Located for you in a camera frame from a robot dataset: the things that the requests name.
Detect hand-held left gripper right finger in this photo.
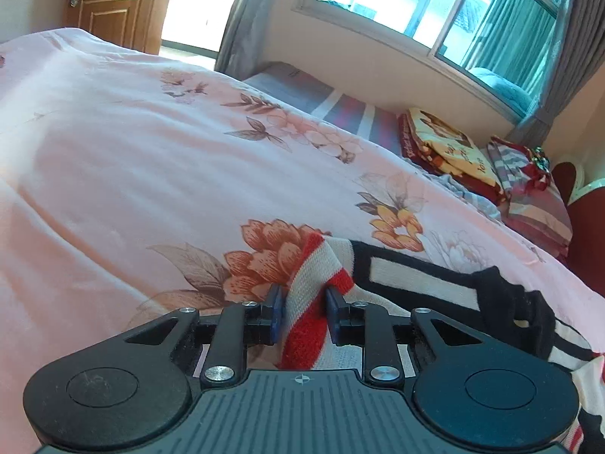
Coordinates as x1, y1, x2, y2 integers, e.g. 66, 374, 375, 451
324, 288, 486, 385

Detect pink floral quilt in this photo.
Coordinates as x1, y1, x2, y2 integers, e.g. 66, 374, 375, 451
0, 27, 605, 454

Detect light blue striped cloth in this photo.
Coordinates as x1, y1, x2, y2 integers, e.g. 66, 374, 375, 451
416, 170, 503, 221

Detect grey curtain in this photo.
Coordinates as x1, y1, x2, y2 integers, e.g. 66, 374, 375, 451
515, 0, 605, 148
215, 0, 285, 79

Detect grey striped cloth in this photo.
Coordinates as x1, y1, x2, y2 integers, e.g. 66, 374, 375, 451
487, 139, 536, 200

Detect folded yellow red blanket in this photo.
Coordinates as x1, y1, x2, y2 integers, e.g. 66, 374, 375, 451
397, 106, 509, 205

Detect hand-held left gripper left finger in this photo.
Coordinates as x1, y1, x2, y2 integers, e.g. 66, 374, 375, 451
125, 284, 287, 388

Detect red black white striped sweater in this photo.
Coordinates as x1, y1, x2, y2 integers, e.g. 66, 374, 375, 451
279, 233, 605, 454

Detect small dark ornament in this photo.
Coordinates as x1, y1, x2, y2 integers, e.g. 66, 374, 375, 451
529, 146, 554, 174

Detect red grey striped pillow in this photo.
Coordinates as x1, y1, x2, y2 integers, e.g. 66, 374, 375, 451
487, 136, 576, 259

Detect red heart-shaped headboard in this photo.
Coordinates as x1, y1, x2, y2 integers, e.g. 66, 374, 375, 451
551, 161, 605, 285

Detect teal blanket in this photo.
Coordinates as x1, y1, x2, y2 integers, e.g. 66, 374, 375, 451
468, 66, 536, 117

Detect wooden door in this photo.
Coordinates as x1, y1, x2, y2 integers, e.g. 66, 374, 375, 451
66, 0, 167, 56

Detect grey red striped bedsheet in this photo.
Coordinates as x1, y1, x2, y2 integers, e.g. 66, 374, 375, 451
241, 61, 417, 158

